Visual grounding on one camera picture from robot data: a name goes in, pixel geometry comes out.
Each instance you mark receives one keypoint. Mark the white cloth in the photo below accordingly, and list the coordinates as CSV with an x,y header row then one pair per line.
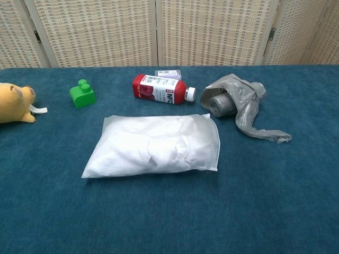
x,y
148,148

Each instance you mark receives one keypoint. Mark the translucent plastic zip bag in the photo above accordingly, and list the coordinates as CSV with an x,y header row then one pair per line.
x,y
213,124

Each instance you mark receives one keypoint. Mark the white plastic-wrapped item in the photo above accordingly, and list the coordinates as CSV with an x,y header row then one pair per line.
x,y
221,104

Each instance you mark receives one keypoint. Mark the grey plastic bag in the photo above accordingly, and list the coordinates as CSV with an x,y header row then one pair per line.
x,y
238,84

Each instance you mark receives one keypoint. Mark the red juice bottle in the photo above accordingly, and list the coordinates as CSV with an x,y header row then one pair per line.
x,y
159,90

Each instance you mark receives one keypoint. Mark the small purple clear box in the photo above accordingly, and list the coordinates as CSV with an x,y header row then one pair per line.
x,y
169,73

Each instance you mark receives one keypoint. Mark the blue table cover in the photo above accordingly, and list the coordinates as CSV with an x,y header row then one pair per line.
x,y
169,211

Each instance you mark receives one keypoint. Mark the green toy block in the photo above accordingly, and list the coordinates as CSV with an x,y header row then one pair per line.
x,y
82,98

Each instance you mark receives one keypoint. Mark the woven folding screen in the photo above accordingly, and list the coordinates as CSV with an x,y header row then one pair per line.
x,y
100,31

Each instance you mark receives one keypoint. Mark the yellow plush toy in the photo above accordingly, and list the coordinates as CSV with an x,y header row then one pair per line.
x,y
13,103

